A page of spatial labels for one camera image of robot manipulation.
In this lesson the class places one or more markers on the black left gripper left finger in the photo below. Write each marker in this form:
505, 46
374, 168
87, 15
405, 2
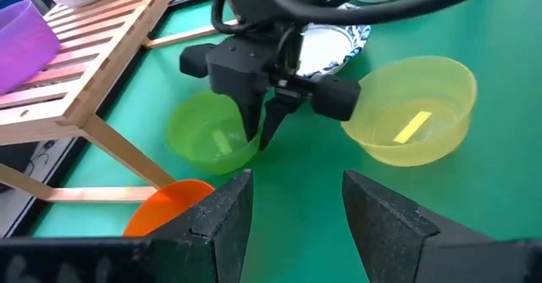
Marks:
211, 240

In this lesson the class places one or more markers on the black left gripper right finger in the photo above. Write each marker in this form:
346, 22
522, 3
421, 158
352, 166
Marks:
381, 232

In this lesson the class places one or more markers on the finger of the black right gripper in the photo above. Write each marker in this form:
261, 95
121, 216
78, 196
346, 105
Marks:
252, 120
273, 118

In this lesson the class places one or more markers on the orange plastic bowl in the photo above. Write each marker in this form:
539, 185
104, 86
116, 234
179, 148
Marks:
165, 209

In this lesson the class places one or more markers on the green plastic bowl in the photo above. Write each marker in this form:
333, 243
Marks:
195, 139

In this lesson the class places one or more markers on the yellow plastic bowl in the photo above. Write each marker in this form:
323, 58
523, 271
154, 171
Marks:
444, 105

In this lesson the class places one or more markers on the pink translucent plastic cup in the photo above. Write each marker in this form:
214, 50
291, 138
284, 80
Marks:
25, 46

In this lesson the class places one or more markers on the wooden slatted shelf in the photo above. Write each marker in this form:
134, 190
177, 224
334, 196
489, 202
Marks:
84, 62

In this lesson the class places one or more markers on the green table mat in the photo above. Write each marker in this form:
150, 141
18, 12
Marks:
487, 190

